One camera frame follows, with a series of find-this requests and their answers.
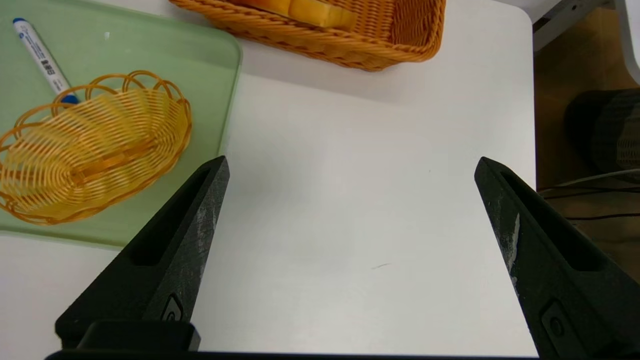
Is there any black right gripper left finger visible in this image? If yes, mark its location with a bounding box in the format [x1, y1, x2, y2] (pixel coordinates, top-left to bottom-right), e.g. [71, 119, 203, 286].
[54, 155, 231, 352]

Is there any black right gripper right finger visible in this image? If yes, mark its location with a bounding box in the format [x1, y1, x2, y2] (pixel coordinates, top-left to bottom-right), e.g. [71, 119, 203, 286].
[473, 156, 640, 360]

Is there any white marker with blue cap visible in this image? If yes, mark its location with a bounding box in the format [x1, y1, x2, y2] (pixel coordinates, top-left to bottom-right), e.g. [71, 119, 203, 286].
[12, 18, 80, 105]

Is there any slice of white bread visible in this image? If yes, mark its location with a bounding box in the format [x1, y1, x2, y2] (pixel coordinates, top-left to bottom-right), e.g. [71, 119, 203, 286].
[240, 0, 358, 29]

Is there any small round yellow wicker basket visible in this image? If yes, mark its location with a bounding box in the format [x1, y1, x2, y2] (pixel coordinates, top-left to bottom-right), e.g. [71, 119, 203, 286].
[0, 70, 193, 225]

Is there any orange wicker basket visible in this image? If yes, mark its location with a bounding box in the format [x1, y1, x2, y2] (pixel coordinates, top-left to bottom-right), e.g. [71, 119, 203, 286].
[169, 0, 447, 72]

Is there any black woven bin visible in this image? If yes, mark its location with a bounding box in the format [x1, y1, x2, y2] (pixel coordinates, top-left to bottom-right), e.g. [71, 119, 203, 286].
[565, 89, 640, 176]

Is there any light green plastic tray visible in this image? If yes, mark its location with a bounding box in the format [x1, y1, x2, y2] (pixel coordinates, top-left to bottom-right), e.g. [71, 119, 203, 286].
[0, 0, 243, 249]

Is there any white side table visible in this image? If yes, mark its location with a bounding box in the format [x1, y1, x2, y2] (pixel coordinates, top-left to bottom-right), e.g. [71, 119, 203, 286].
[614, 0, 640, 85]

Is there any thin black cable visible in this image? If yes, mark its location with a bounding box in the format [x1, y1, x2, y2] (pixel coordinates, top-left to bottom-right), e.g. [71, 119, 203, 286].
[565, 213, 640, 222]

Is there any white cable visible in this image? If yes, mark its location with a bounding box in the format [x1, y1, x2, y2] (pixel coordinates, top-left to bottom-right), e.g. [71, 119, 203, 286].
[537, 169, 640, 192]

